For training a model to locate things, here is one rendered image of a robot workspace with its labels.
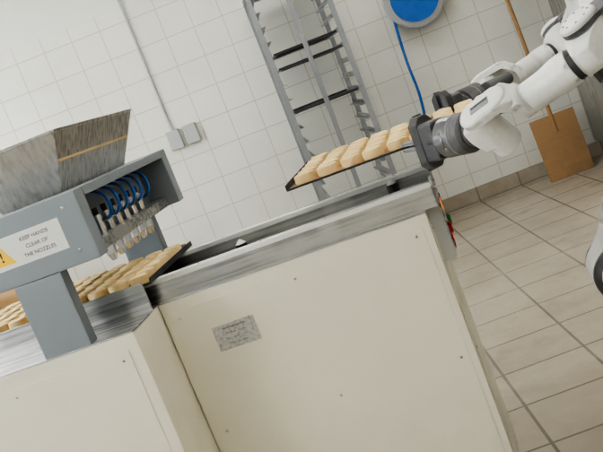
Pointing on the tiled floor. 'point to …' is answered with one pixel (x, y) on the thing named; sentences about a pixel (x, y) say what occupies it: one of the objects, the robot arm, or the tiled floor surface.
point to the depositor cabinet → (105, 395)
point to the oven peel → (558, 134)
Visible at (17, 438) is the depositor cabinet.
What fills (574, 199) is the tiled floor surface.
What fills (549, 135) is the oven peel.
